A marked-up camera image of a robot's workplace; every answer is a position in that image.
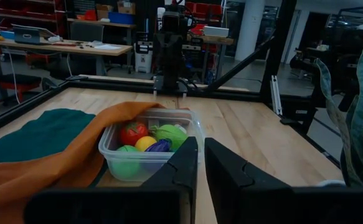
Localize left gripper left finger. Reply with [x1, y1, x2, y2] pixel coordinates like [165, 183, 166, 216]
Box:
[23, 136, 199, 224]

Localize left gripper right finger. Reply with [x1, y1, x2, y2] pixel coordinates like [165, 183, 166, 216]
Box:
[204, 137, 363, 224]

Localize light green toy pear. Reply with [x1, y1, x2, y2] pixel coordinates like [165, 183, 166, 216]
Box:
[149, 124, 189, 152]

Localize yellow toy lemon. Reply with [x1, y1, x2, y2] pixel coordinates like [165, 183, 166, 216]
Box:
[134, 135, 158, 152]

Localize green toy ball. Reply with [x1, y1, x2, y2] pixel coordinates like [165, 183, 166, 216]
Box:
[110, 144, 142, 181]

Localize red toy tomato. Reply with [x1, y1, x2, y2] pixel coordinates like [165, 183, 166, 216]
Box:
[119, 121, 149, 147]

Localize clear plastic tupperware container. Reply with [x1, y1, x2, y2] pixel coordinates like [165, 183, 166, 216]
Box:
[97, 107, 205, 183]

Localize small wooden table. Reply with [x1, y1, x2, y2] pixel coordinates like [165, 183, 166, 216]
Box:
[181, 33, 235, 52]

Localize white box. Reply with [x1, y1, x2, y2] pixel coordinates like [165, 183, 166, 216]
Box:
[202, 25, 230, 39]

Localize white floor bin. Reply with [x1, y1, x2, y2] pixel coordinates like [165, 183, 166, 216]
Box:
[133, 40, 154, 74]

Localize cardboard box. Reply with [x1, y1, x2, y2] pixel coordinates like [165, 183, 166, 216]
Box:
[116, 0, 136, 15]
[95, 3, 114, 21]

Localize blue storage bin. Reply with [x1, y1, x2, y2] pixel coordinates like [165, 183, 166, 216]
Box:
[107, 11, 136, 26]

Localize white pillar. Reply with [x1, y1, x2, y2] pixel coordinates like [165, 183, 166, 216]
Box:
[233, 0, 266, 62]

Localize grey office chair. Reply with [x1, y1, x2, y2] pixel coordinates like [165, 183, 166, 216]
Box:
[69, 21, 105, 43]

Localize white plant pot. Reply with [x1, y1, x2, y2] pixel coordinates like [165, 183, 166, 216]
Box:
[315, 179, 347, 189]

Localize wooden work table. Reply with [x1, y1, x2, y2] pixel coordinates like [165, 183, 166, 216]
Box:
[0, 36, 134, 77]

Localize orange cloth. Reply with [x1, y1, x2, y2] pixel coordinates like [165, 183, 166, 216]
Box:
[0, 101, 167, 224]

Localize red shelf rack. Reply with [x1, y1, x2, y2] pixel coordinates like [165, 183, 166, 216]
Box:
[0, 0, 67, 32]

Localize grey laptop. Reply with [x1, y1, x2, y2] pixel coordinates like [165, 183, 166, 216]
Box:
[11, 23, 58, 45]

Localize dark green cloth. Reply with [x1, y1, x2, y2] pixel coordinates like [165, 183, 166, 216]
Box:
[0, 108, 97, 192]

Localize red and black stool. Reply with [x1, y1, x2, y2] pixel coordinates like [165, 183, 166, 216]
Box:
[0, 73, 42, 104]

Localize red wall bins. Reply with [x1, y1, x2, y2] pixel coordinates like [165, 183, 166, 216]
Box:
[184, 1, 223, 16]

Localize black table frame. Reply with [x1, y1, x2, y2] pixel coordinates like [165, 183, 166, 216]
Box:
[0, 0, 363, 170]

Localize white floor cable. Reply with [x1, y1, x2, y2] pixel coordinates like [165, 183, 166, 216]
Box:
[7, 49, 22, 105]

